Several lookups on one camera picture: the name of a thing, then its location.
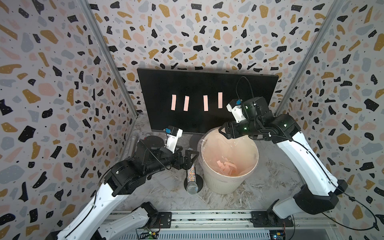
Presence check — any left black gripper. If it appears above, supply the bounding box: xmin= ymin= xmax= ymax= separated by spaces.
xmin=145 ymin=144 xmax=201 ymax=178

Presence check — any pink sticky note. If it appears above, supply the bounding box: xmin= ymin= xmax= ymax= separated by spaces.
xmin=171 ymin=95 xmax=177 ymax=111
xmin=218 ymin=92 xmax=223 ymax=109
xmin=183 ymin=96 xmax=190 ymax=112
xmin=203 ymin=95 xmax=209 ymax=112

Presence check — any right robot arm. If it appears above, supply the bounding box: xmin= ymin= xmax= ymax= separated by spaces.
xmin=219 ymin=97 xmax=348 ymax=221

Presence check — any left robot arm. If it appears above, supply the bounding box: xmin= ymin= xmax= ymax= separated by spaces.
xmin=46 ymin=136 xmax=199 ymax=240

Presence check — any black computer monitor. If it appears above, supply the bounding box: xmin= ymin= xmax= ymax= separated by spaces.
xmin=138 ymin=68 xmax=279 ymax=134

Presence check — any black round microphone stand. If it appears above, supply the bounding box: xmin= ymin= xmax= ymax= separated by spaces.
xmin=184 ymin=175 xmax=204 ymax=195

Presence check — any clear plastic bin liner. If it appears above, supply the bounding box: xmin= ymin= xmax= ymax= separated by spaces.
xmin=198 ymin=128 xmax=259 ymax=178

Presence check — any sparkly handheld microphone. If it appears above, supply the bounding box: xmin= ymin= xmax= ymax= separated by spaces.
xmin=186 ymin=166 xmax=199 ymax=195

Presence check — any cream waste bin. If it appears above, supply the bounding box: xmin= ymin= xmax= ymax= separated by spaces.
xmin=200 ymin=128 xmax=259 ymax=195

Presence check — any pile of pink notes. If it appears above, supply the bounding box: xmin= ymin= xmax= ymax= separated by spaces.
xmin=217 ymin=161 xmax=238 ymax=177

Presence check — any left green circuit board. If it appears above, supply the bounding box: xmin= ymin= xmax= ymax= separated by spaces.
xmin=137 ymin=231 xmax=159 ymax=240

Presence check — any green circuit board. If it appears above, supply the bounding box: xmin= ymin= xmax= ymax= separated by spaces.
xmin=137 ymin=231 xmax=159 ymax=240
xmin=270 ymin=230 xmax=286 ymax=240

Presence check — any right green circuit board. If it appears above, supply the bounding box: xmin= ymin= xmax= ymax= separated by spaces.
xmin=270 ymin=230 xmax=286 ymax=240

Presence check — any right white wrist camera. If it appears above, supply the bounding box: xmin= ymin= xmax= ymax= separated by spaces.
xmin=226 ymin=99 xmax=246 ymax=123

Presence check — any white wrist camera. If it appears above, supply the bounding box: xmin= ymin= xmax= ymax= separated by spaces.
xmin=165 ymin=126 xmax=183 ymax=153
xmin=226 ymin=99 xmax=246 ymax=123

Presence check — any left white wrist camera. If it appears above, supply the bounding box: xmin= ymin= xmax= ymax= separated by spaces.
xmin=165 ymin=126 xmax=183 ymax=153

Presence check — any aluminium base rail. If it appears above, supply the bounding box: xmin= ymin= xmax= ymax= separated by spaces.
xmin=120 ymin=210 xmax=342 ymax=240

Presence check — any left aluminium corner post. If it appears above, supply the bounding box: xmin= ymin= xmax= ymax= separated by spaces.
xmin=77 ymin=0 xmax=138 ymax=118

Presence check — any aluminium corner post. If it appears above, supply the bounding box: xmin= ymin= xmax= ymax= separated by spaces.
xmin=77 ymin=0 xmax=138 ymax=118
xmin=275 ymin=0 xmax=345 ymax=115

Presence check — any right aluminium corner post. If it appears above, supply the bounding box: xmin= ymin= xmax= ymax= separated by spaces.
xmin=275 ymin=0 xmax=345 ymax=115

